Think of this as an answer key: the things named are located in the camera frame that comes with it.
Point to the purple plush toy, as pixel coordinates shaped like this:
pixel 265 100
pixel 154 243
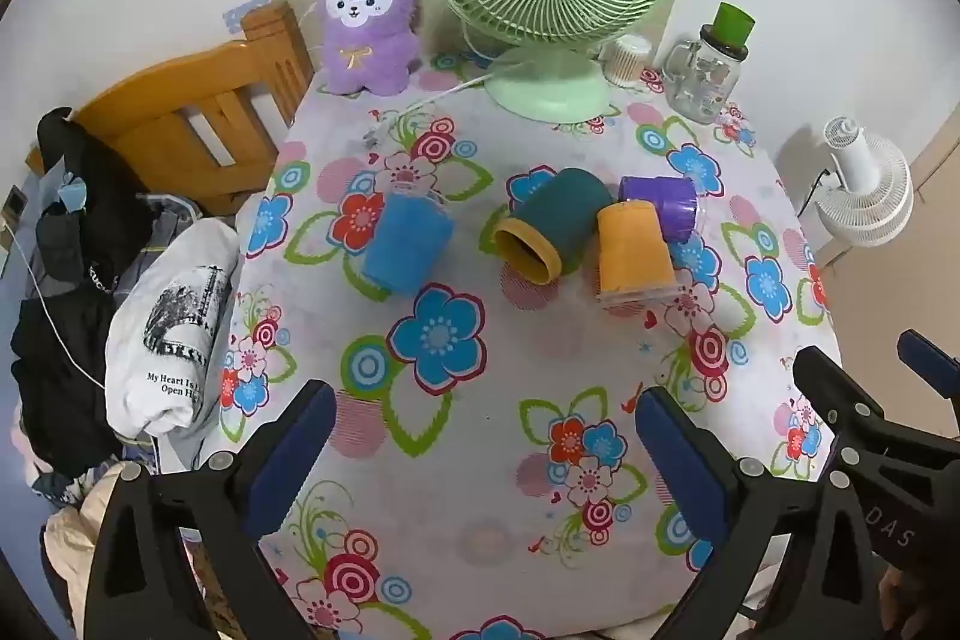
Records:
pixel 367 33

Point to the blue tape strip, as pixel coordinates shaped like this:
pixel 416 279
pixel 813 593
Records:
pixel 246 10

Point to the blue cup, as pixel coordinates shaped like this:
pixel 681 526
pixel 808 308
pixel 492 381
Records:
pixel 409 242

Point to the dark teal cup yellow rim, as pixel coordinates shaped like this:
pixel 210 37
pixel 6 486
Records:
pixel 566 212

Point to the black jacket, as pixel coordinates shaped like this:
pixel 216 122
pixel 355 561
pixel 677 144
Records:
pixel 67 325

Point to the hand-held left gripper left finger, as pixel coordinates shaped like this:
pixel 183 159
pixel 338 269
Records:
pixel 289 460

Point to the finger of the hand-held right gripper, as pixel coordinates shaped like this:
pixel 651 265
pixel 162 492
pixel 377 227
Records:
pixel 836 385
pixel 934 359

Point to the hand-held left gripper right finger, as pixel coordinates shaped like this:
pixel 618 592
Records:
pixel 686 464

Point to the white fan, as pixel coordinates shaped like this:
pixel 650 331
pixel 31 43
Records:
pixel 870 190

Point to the orange cup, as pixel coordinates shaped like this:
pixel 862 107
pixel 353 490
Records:
pixel 634 250

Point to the purple cup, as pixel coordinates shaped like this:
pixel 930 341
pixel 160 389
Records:
pixel 664 205

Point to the glass mug jar green lid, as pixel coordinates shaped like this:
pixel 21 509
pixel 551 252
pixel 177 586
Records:
pixel 705 74

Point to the white cotton swab container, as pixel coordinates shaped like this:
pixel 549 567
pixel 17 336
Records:
pixel 624 59

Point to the beige cloth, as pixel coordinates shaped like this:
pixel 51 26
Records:
pixel 71 535

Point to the floral tablecloth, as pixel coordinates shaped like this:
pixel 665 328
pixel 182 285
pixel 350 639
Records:
pixel 465 460

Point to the wooden chair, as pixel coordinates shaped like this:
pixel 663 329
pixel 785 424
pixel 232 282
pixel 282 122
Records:
pixel 165 108

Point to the wall socket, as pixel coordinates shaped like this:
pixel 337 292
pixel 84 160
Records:
pixel 15 199

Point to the grey plaid garment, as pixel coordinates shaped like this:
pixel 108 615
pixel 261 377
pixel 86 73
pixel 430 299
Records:
pixel 161 227

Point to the white printed shirt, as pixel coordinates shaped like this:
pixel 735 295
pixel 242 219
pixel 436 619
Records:
pixel 172 310

